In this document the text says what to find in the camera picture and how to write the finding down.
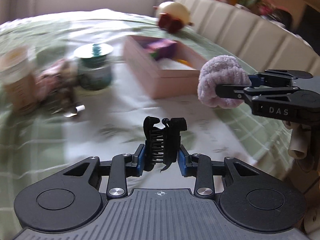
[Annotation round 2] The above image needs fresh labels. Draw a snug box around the pink fluffy wristband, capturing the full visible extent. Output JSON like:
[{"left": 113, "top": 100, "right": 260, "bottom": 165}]
[{"left": 197, "top": 55, "right": 252, "bottom": 109}]

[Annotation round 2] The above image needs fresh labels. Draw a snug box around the black hair claw clip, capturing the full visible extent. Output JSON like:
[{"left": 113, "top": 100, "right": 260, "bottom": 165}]
[{"left": 143, "top": 116, "right": 187, "bottom": 172}]

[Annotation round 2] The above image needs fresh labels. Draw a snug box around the pink plaid plush keychain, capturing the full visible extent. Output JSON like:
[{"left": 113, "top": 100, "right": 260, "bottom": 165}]
[{"left": 35, "top": 58, "right": 85, "bottom": 118}]

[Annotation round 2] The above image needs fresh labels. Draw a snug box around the hand holding right gripper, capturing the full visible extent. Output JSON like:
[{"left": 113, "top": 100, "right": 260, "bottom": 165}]
[{"left": 283, "top": 121, "right": 314, "bottom": 173}]

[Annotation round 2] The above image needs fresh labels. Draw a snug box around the cream padded headboard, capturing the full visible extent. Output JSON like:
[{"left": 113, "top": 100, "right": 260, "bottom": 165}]
[{"left": 174, "top": 0, "right": 319, "bottom": 76}]

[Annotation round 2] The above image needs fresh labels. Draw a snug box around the yellow item in box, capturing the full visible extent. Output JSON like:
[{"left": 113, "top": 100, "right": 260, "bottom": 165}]
[{"left": 176, "top": 59, "right": 192, "bottom": 67}]

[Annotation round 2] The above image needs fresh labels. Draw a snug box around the pink cardboard box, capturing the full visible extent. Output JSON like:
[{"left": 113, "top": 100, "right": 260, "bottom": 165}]
[{"left": 123, "top": 35, "right": 207, "bottom": 99}]

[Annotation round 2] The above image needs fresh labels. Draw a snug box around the green patterned bed sheet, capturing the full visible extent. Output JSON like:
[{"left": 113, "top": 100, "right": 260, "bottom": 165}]
[{"left": 1, "top": 9, "right": 293, "bottom": 233}]

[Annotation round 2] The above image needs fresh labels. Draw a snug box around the purple eggplant plush toy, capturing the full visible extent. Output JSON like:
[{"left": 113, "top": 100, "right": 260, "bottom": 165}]
[{"left": 144, "top": 39, "right": 178, "bottom": 61}]

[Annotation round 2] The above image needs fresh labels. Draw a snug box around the cream round plush toy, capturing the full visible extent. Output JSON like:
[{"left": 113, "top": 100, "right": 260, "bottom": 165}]
[{"left": 153, "top": 1, "right": 194, "bottom": 34}]

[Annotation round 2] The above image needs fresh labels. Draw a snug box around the jar with green lid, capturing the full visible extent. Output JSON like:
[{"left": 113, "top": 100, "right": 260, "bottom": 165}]
[{"left": 73, "top": 43, "right": 113, "bottom": 91}]

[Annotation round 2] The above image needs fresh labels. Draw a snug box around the clear jar beige lid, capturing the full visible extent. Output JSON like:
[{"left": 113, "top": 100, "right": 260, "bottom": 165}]
[{"left": 1, "top": 45, "right": 38, "bottom": 114}]

